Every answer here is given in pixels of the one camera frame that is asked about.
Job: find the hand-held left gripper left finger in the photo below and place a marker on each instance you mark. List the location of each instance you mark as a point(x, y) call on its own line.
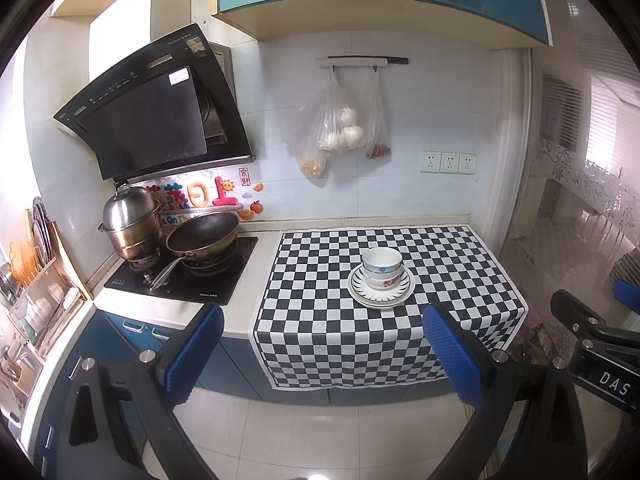
point(195, 355)

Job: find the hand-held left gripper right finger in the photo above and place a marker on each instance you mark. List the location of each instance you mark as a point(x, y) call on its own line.
point(450, 355)

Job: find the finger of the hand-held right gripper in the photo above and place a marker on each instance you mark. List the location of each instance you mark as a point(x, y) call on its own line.
point(629, 295)
point(575, 315)

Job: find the pink floral white plate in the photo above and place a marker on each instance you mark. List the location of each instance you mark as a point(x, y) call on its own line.
point(382, 307)

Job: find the red floral white bowl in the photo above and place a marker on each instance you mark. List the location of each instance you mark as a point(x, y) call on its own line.
point(387, 285)

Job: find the striped rim plate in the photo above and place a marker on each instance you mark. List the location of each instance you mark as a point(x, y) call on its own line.
point(361, 286)

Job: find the dark rim white bowl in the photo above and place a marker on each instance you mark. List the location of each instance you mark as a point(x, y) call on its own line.
point(382, 258)

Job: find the dark plates in rack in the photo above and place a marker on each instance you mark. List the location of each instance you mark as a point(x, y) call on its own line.
point(42, 230)

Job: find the blue base cabinet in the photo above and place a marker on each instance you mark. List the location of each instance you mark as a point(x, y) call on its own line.
point(235, 360)

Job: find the black gas stove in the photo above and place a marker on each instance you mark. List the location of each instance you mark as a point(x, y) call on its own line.
point(210, 285)

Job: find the frosted pattern glass door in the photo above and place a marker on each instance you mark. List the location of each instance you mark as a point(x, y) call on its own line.
point(565, 200)

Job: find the black white checkered cloth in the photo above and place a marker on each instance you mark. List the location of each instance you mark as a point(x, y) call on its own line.
point(325, 340)

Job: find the stainless steel steamer pot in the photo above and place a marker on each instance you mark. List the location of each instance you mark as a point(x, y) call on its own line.
point(131, 220)

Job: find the wooden cutting board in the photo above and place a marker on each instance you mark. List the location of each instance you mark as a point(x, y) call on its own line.
point(72, 265)

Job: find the dish drying rack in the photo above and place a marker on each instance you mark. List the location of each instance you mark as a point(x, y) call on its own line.
point(45, 305)

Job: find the steel kitchen sink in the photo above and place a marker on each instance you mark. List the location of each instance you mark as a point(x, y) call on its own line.
point(17, 385)

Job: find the orange plastic basket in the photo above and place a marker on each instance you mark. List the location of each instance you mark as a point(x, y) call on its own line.
point(24, 262)

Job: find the plastic bag with red food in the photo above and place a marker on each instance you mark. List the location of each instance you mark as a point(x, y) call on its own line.
point(377, 147)

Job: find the black range hood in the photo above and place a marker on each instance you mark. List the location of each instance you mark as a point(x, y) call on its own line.
point(150, 120)

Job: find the plastic bag of white buns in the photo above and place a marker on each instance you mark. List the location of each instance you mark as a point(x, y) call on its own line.
point(342, 127)

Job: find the cream hood chimney cover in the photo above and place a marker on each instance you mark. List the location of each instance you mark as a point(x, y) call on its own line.
point(135, 25)

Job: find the colourful wall stickers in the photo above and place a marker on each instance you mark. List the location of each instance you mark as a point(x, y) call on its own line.
point(200, 194)

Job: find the white wall outlet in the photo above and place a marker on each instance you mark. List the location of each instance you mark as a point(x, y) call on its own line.
point(450, 163)
point(430, 162)
point(467, 164)

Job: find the wall hook rail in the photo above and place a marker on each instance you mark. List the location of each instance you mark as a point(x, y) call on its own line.
point(350, 62)

